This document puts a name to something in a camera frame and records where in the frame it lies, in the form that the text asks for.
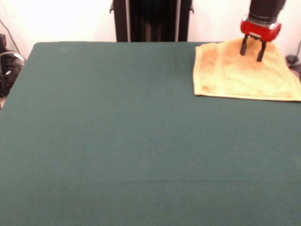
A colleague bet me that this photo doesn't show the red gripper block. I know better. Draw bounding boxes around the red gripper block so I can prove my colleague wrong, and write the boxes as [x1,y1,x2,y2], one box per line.
[239,15,282,62]

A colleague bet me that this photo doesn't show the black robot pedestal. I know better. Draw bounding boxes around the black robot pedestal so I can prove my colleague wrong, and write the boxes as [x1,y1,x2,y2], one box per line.
[109,0,195,42]

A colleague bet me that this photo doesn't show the dark green tablecloth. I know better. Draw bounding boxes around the dark green tablecloth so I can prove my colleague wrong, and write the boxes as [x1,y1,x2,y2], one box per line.
[0,41,301,226]

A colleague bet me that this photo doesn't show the black plug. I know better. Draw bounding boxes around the black plug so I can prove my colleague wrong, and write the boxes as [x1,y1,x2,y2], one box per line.
[285,55,298,70]

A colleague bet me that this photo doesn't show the tan terry towel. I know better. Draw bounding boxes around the tan terry towel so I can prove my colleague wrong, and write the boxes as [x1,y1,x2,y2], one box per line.
[192,39,301,102]

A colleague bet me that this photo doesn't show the black equipment pile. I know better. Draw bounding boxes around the black equipment pile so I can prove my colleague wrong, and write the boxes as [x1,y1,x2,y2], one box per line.
[0,50,25,97]

